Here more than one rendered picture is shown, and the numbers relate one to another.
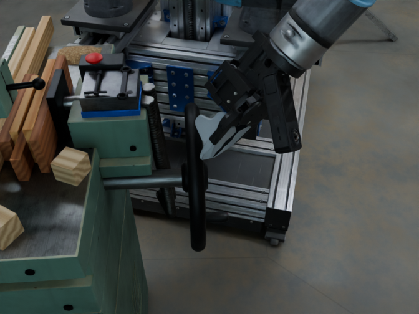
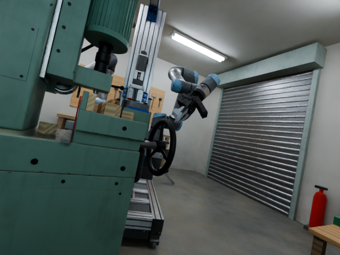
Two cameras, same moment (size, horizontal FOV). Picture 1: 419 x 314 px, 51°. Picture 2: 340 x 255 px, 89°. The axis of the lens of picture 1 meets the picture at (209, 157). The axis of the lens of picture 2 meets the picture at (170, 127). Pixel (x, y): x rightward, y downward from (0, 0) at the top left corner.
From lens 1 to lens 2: 0.69 m
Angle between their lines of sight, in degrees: 51
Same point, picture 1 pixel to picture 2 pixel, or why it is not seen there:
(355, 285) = not seen: outside the picture
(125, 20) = not seen: hidden behind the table
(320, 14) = (209, 82)
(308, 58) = (206, 92)
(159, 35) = not seen: hidden behind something
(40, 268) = (129, 127)
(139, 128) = (147, 117)
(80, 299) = (130, 163)
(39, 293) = (115, 152)
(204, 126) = (176, 111)
